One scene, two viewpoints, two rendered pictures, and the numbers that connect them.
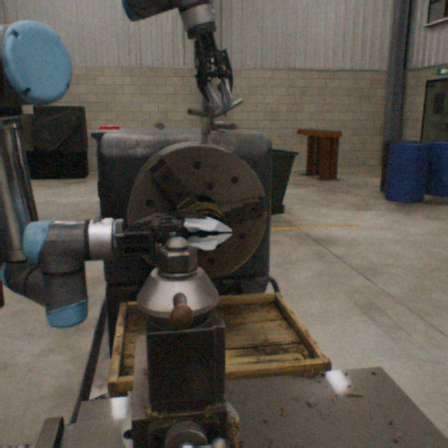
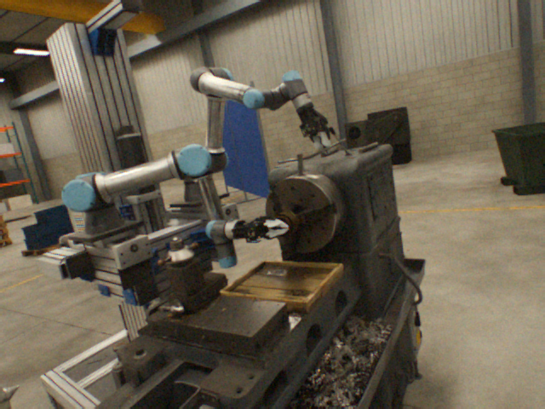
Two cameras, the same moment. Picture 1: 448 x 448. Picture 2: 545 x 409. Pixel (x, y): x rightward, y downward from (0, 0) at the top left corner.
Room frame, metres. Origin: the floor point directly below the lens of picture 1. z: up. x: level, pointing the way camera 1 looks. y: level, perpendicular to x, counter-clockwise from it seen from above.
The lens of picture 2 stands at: (-0.11, -0.84, 1.41)
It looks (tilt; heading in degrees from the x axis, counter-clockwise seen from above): 10 degrees down; 43
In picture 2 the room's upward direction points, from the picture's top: 11 degrees counter-clockwise
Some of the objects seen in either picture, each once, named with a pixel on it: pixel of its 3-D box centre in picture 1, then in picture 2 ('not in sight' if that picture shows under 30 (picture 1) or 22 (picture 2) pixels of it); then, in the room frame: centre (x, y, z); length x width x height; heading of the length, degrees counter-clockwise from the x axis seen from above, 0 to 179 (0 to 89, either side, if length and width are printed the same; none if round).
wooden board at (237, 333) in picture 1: (211, 337); (282, 282); (0.76, 0.02, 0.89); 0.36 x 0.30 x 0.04; 99
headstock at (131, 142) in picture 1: (178, 191); (337, 194); (1.39, 0.15, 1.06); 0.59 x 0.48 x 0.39; 9
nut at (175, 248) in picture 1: (177, 254); (176, 242); (0.40, 0.04, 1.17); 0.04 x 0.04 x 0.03
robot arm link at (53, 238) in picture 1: (60, 242); (220, 230); (0.74, 0.29, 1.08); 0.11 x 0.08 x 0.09; 98
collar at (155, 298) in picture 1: (177, 286); (179, 253); (0.40, 0.04, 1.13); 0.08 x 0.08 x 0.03
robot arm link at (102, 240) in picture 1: (105, 237); (235, 228); (0.76, 0.21, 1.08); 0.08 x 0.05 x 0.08; 8
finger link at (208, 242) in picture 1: (208, 243); (275, 233); (0.78, 0.03, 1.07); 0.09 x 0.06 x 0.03; 98
